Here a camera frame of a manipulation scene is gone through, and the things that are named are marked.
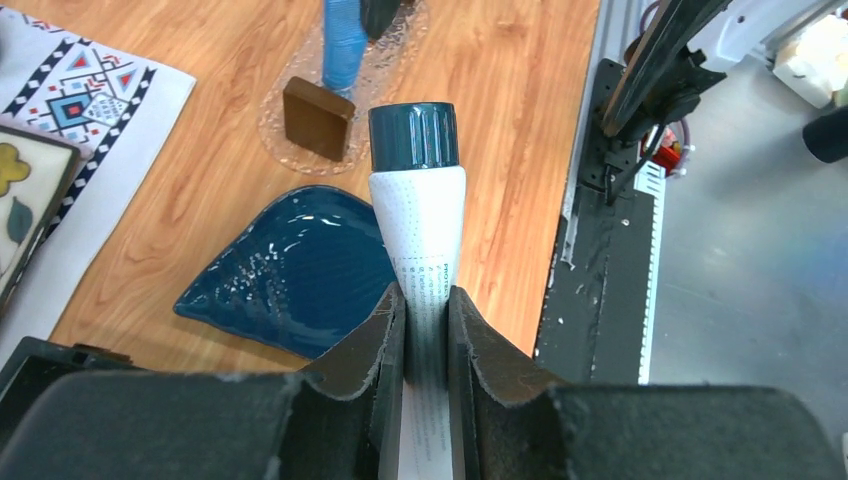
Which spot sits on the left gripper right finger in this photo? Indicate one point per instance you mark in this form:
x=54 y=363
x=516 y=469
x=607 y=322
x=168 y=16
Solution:
x=511 y=419

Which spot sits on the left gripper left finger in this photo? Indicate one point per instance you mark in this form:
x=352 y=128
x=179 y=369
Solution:
x=337 y=418

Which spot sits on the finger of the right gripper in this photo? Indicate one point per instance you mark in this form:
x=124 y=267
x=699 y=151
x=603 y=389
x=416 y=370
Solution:
x=376 y=16

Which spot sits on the blue toothpaste tube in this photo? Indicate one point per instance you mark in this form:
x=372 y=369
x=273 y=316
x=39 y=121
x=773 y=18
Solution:
x=344 y=44

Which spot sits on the white toothpaste tube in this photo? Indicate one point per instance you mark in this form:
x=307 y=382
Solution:
x=417 y=188

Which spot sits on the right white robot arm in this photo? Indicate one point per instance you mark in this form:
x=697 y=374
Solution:
x=687 y=48

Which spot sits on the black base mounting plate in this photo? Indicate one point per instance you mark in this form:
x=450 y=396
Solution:
x=596 y=320

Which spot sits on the blue shell-shaped dish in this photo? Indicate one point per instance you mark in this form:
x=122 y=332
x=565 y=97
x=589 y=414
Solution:
x=306 y=272

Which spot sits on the white patterned placemat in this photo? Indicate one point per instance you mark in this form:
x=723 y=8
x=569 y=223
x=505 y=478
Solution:
x=119 y=109

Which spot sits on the black plastic bin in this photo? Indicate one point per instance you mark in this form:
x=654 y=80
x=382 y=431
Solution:
x=36 y=364

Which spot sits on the square floral ceramic plate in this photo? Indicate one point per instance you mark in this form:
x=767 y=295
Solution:
x=36 y=172

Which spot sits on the clear glass tray wooden handles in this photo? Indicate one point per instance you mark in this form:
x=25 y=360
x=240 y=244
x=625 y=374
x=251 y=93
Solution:
x=312 y=130

